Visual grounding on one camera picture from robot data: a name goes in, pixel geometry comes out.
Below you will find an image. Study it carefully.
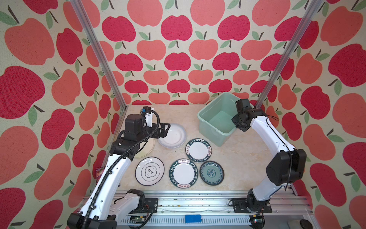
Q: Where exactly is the white fluted plate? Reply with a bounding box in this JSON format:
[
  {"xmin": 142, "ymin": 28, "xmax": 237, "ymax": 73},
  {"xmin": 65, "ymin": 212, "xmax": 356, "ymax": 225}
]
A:
[{"xmin": 158, "ymin": 123, "xmax": 187, "ymax": 148}]

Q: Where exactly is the cream plate with twig motif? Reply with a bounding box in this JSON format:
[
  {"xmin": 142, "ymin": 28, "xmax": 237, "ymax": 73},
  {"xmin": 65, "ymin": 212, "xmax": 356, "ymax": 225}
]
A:
[{"xmin": 134, "ymin": 138, "xmax": 155, "ymax": 158}]

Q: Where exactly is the mint green plastic bin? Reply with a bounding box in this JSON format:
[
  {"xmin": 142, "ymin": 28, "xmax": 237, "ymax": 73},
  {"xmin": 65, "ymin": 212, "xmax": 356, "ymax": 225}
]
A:
[{"xmin": 197, "ymin": 92, "xmax": 239, "ymax": 147}]

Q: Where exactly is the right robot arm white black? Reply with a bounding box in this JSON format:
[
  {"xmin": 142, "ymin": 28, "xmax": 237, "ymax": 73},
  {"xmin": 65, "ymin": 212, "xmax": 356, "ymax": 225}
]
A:
[{"xmin": 232, "ymin": 99, "xmax": 307, "ymax": 204}]

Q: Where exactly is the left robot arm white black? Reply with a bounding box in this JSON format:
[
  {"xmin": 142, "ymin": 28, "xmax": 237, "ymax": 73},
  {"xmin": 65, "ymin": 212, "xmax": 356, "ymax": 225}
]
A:
[{"xmin": 67, "ymin": 106, "xmax": 171, "ymax": 229}]

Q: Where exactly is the small green rim lettered plate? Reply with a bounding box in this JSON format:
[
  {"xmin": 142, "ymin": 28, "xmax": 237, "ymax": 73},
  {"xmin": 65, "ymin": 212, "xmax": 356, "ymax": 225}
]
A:
[{"xmin": 185, "ymin": 138, "xmax": 212, "ymax": 163}]

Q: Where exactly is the white plate black line pattern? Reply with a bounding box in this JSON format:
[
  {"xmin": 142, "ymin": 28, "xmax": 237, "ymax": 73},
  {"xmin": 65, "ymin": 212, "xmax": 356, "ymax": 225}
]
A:
[{"xmin": 135, "ymin": 157, "xmax": 165, "ymax": 186}]

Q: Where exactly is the large green rim lettered plate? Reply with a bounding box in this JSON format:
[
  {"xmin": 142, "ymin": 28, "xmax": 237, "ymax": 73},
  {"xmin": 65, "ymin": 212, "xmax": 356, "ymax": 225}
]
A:
[{"xmin": 169, "ymin": 158, "xmax": 198, "ymax": 189}]

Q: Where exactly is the teal blue patterned plate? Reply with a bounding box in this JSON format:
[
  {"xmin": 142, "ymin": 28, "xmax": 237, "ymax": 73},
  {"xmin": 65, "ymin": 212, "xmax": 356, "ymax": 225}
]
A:
[{"xmin": 200, "ymin": 161, "xmax": 225, "ymax": 186}]

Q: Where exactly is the purple snack packet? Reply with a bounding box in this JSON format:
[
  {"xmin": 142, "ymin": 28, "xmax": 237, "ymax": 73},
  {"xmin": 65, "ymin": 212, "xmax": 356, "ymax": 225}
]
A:
[{"xmin": 95, "ymin": 167, "xmax": 104, "ymax": 180}]

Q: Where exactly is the green circuit board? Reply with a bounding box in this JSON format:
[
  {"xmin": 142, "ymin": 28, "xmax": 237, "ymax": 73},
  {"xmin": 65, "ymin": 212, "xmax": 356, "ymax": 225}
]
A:
[{"xmin": 129, "ymin": 216, "xmax": 146, "ymax": 224}]

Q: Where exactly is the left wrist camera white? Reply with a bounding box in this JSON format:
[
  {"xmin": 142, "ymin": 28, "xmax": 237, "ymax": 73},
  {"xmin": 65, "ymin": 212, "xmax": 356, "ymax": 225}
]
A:
[{"xmin": 141, "ymin": 106, "xmax": 154, "ymax": 127}]

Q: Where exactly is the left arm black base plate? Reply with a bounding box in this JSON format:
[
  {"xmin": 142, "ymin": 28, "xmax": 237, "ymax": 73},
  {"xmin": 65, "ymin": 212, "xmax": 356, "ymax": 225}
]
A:
[{"xmin": 129, "ymin": 198, "xmax": 159, "ymax": 214}]

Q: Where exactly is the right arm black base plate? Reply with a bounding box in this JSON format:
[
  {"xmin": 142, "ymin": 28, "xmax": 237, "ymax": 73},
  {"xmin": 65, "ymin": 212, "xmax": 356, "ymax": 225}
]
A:
[{"xmin": 228, "ymin": 198, "xmax": 273, "ymax": 214}]

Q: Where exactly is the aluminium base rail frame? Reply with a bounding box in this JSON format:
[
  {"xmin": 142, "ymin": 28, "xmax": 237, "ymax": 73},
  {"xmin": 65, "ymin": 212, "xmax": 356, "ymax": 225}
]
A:
[{"xmin": 117, "ymin": 189, "xmax": 320, "ymax": 229}]

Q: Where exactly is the blue block on rail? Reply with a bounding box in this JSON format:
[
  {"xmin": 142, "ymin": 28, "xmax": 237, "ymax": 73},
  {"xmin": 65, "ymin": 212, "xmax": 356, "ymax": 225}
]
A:
[{"xmin": 185, "ymin": 214, "xmax": 202, "ymax": 224}]

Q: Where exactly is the right aluminium frame post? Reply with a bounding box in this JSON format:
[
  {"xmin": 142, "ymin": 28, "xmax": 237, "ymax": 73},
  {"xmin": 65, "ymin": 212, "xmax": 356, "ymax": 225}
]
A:
[{"xmin": 255, "ymin": 0, "xmax": 325, "ymax": 108}]

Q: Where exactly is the aluminium frame post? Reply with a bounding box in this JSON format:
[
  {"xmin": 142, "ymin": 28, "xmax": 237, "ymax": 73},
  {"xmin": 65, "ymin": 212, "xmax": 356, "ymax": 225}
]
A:
[
  {"xmin": 71, "ymin": 0, "xmax": 128, "ymax": 112},
  {"xmin": 255, "ymin": 0, "xmax": 325, "ymax": 108}
]

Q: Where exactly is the left aluminium frame post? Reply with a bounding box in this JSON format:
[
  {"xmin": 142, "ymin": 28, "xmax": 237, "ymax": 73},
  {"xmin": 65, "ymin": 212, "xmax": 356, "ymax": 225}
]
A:
[{"xmin": 71, "ymin": 0, "xmax": 128, "ymax": 112}]

